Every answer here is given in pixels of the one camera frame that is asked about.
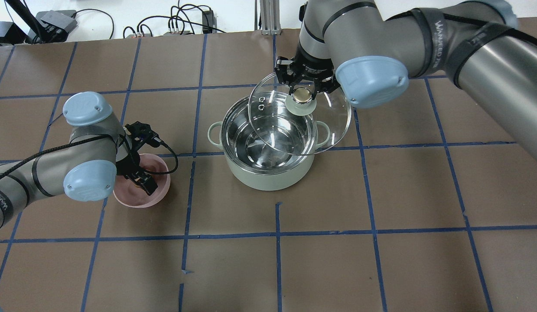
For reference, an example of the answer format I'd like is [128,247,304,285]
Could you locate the black gripper holding egg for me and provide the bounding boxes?
[117,123,159,195]

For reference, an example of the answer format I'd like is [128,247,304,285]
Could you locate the aluminium frame post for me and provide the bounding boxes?
[260,0,282,36]

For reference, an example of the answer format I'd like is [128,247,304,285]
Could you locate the pink bowl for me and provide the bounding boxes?
[114,153,171,208]

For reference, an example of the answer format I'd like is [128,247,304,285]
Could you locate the black gripper holding lid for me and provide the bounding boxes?
[274,45,340,101]

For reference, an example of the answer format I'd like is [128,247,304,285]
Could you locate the glass pot lid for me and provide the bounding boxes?
[247,73,352,156]

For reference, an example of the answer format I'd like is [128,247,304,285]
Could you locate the pale green cooking pot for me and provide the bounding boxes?
[207,97,314,191]

